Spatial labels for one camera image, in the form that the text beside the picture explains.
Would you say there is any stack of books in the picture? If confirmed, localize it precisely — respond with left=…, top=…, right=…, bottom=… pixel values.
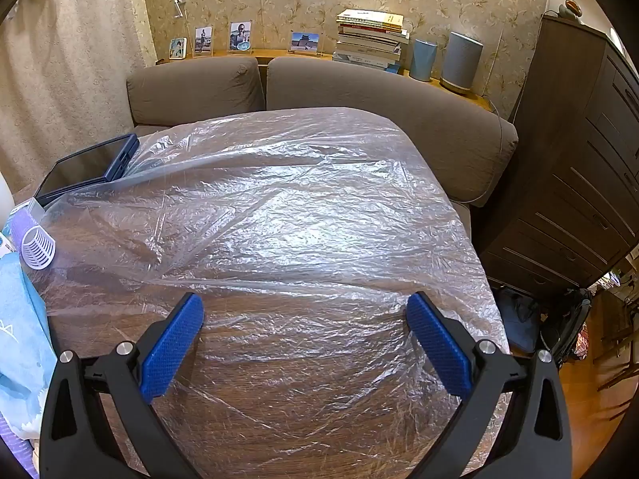
left=333, top=9, right=411, bottom=73

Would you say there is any clear plastic table cover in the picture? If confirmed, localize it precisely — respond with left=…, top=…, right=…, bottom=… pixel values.
left=37, top=107, right=515, bottom=479

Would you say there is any dark blue tablet case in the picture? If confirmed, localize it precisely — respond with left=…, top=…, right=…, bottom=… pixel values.
left=34, top=133, right=141, bottom=206

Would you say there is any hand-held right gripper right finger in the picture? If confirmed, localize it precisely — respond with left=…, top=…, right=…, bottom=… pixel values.
left=405, top=292, right=570, bottom=479

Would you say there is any white mesh plastic cup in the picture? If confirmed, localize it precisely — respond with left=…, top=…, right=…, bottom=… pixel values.
left=20, top=226, right=57, bottom=271

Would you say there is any beige curtain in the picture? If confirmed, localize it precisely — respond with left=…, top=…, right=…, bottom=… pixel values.
left=0, top=0, right=161, bottom=185

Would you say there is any black backpack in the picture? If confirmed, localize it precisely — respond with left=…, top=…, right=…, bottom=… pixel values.
left=539, top=287, right=593, bottom=361

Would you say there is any blue cylinder speaker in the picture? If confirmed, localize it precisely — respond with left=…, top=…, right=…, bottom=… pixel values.
left=409, top=39, right=438, bottom=83

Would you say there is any blue bag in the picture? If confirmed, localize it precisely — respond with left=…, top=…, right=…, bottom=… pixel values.
left=496, top=287, right=541, bottom=351

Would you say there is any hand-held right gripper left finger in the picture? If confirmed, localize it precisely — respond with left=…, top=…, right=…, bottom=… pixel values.
left=39, top=292, right=205, bottom=479

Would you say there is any brown fabric sofa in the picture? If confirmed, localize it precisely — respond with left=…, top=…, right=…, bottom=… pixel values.
left=126, top=56, right=520, bottom=208

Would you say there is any grey fabric speaker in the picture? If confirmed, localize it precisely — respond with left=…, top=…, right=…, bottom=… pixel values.
left=439, top=31, right=484, bottom=95

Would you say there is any light blue tissue packet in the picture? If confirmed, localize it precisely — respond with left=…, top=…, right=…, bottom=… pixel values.
left=0, top=252, right=58, bottom=440

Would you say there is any dark wooden cabinet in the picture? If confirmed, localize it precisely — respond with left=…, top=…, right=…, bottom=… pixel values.
left=474, top=14, right=639, bottom=287

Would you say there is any wide acrylic photo frame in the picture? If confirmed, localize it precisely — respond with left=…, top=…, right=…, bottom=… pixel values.
left=290, top=31, right=321, bottom=57

